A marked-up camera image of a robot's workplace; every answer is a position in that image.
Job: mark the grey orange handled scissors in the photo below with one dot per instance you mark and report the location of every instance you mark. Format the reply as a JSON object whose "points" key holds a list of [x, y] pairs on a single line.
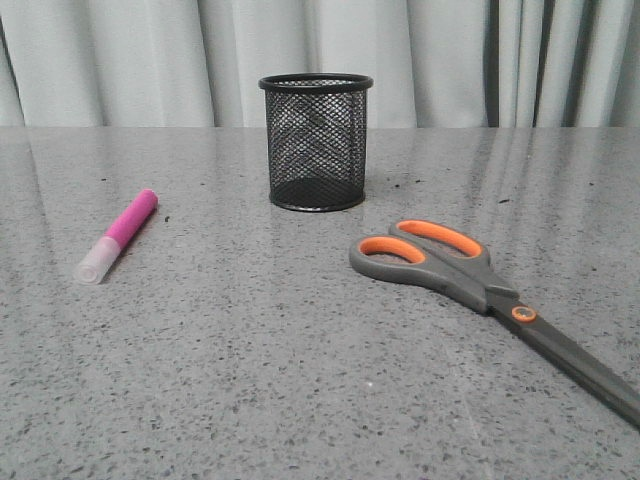
{"points": [[434, 256]]}

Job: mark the grey white curtain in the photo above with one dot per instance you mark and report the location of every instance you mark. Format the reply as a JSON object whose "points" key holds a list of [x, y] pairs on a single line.
{"points": [[433, 63]]}

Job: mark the black mesh pen holder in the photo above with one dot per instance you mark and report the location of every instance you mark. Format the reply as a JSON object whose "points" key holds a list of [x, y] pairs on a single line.
{"points": [[316, 139]]}

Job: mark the pink marker pen clear cap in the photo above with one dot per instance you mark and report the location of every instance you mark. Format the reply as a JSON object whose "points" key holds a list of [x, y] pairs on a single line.
{"points": [[98, 261]]}

